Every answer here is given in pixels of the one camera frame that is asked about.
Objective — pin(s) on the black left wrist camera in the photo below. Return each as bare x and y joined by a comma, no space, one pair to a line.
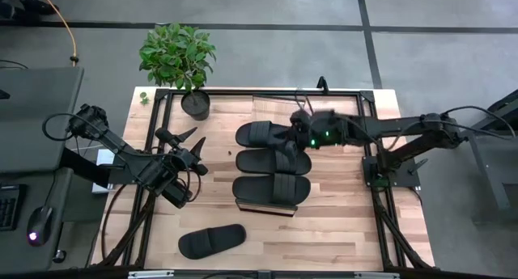
177,195

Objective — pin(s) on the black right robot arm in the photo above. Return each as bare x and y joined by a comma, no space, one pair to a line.
404,127

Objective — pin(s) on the silver metal bracket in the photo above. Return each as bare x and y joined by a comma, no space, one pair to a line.
150,275
376,276

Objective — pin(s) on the green plant in black pot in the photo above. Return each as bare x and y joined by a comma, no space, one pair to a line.
178,56

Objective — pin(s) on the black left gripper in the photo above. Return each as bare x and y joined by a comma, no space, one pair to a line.
170,170

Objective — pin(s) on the small fallen green leaf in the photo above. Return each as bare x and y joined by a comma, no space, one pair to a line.
144,98

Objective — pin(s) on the black keyboard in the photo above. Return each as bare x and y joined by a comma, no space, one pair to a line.
9,208

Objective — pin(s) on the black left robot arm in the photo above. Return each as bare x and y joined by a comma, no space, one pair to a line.
121,153

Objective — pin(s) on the wooden shelf black metal frame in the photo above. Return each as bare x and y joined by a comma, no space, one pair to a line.
275,109

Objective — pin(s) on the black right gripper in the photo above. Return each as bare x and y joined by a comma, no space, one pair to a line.
305,127

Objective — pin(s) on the black computer mouse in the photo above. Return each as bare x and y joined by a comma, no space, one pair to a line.
39,226

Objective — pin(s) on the small white box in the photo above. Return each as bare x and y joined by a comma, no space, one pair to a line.
104,159

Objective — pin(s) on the black round knob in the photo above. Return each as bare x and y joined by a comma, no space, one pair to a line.
60,256

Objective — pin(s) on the black rubber slide sandal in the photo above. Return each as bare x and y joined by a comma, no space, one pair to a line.
259,161
210,242
259,189
259,134

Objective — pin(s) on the black clamp mount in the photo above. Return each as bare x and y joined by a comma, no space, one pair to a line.
322,84

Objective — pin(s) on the grey side desk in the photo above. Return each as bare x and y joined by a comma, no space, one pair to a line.
36,121

